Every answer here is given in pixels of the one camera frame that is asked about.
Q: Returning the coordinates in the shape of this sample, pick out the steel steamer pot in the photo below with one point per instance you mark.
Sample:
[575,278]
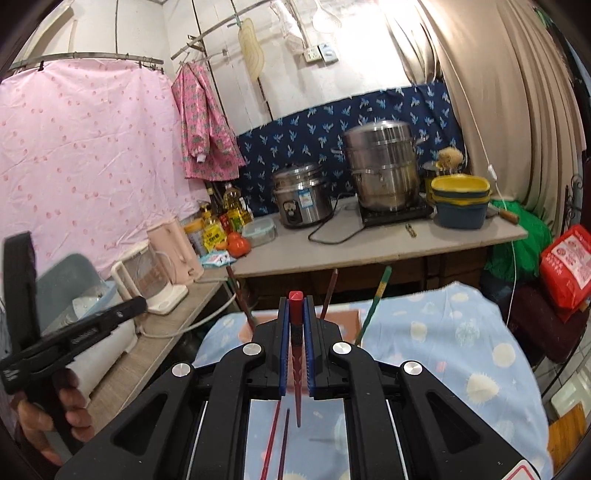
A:
[383,170]

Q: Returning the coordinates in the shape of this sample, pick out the yellow seasoning packet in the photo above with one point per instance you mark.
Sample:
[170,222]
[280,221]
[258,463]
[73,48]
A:
[214,235]

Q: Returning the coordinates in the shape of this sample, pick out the white wall socket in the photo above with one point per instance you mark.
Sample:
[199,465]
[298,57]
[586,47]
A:
[321,53]

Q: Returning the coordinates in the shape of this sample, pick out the dark maroon cushion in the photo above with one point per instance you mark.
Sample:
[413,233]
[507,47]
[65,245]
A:
[540,318]

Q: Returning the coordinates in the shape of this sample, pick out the clear food container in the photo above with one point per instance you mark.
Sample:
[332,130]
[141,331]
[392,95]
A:
[260,233]

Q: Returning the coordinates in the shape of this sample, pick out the steel rice cooker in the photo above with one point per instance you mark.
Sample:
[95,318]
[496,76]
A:
[302,198]

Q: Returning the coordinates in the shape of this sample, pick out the black metal scroll rack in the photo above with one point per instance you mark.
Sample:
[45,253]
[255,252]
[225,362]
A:
[575,198]

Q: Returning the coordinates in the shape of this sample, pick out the green bag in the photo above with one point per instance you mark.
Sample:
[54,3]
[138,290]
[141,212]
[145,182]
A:
[512,254]

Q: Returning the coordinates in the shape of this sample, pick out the dark maroon chopstick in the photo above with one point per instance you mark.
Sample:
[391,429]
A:
[282,447]
[331,288]

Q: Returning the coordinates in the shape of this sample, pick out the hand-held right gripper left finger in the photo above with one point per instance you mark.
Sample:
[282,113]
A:
[283,341]

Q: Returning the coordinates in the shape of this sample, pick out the wooden kitchen counter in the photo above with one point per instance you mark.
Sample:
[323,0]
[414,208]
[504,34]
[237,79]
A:
[369,249]

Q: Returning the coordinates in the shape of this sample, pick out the white yellow-lidded canister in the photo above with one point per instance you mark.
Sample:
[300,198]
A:
[194,235]

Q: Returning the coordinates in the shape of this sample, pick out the white plastic bag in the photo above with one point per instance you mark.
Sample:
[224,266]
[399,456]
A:
[288,27]

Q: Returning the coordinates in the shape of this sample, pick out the yellow oil bottle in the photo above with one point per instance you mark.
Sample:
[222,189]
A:
[232,203]

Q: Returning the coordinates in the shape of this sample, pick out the yellow jar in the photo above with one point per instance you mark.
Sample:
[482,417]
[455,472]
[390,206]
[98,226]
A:
[428,177]

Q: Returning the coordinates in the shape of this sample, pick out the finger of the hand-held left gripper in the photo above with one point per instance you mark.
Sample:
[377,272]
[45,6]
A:
[92,330]

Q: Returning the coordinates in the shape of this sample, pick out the pink dotted curtain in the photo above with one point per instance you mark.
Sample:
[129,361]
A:
[92,152]

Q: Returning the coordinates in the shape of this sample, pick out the metal curtain rail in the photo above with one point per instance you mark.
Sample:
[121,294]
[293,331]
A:
[87,56]

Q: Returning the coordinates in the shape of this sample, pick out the white storage box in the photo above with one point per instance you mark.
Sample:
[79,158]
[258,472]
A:
[106,350]

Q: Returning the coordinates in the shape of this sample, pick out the pink electric kettle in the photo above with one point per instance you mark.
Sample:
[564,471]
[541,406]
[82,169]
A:
[173,251]

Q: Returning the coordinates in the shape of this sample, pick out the grey wooden side table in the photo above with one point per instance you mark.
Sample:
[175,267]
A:
[138,364]

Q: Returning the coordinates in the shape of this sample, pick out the pink floral garment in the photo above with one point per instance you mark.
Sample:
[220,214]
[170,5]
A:
[203,129]

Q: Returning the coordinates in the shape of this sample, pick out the natural fibre brush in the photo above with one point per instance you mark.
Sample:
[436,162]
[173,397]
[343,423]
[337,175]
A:
[450,159]

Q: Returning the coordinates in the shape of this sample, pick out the red chopstick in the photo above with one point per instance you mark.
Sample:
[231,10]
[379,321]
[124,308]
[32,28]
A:
[295,300]

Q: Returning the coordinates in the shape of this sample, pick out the red printed bag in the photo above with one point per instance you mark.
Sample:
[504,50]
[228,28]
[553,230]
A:
[565,267]

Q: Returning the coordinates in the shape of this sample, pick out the small brown tool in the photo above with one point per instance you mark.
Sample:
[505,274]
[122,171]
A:
[411,230]

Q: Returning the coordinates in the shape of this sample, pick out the dark sauce bottle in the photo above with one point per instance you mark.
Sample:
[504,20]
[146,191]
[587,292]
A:
[216,201]

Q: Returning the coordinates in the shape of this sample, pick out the person's left hand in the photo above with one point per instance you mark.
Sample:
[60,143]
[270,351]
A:
[76,406]

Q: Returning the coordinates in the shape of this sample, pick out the grey blue plastic tub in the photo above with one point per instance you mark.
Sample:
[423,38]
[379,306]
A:
[69,281]

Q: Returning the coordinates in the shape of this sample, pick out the beige curtain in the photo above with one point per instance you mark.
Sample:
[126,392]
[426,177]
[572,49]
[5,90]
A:
[508,92]

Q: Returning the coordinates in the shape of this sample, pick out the wooden stool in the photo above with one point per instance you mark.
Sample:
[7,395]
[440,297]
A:
[565,434]

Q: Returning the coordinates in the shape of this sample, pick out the black induction cooktop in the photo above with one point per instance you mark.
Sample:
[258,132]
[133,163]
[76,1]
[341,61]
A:
[397,214]

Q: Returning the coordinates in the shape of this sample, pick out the blue white packet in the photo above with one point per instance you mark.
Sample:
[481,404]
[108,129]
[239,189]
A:
[216,260]

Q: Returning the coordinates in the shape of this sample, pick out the white glass blender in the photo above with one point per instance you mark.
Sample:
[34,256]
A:
[145,279]

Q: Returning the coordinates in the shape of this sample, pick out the red tomato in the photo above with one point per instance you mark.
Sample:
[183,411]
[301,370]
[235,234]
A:
[238,245]

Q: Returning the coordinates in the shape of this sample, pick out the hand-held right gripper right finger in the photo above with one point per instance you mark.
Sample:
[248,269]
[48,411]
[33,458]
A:
[309,341]

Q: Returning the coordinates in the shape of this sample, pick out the white plastic skimmer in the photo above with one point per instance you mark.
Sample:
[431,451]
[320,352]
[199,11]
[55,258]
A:
[325,18]

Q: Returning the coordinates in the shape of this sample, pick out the pink plastic utensil holder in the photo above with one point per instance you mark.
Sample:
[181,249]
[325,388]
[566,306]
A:
[344,325]

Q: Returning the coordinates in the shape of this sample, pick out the navy printed cloth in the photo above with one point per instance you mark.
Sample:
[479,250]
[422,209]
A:
[314,134]

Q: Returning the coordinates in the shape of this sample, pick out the green chopstick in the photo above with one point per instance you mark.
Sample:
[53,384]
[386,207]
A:
[376,302]

